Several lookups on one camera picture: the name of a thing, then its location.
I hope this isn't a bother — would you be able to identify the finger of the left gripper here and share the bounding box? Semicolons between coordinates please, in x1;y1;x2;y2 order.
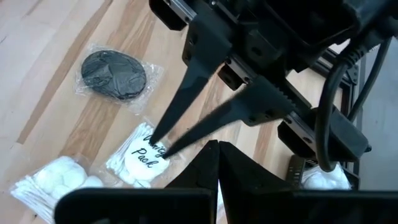
162;75;295;159
148;16;233;146

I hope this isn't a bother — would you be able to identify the black plastic basket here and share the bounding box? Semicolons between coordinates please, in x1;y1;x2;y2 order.
285;154;360;190

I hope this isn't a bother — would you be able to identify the cotton balls and swabs bag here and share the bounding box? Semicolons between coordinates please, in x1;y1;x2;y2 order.
9;154;105;224

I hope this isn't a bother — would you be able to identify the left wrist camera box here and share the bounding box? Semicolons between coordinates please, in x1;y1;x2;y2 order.
306;105;373;162

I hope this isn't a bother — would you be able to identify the clear bag of cotton balls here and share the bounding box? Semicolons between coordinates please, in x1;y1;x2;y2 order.
301;163;352;190

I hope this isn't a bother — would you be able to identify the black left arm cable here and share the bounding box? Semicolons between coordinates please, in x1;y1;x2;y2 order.
346;36;393;123

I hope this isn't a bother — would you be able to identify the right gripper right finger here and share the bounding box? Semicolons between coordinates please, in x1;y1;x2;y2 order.
218;141;300;192

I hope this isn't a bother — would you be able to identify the clear bag with black item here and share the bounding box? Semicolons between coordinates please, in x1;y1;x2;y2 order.
73;43;165;114

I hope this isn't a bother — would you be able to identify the vanity pack clear bag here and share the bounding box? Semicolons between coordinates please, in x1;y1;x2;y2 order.
105;117;175;189

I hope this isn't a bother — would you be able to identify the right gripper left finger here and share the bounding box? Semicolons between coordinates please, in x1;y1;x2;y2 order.
164;139;220;190

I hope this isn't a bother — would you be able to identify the thick black camera cable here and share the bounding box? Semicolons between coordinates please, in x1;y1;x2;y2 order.
314;51;354;172

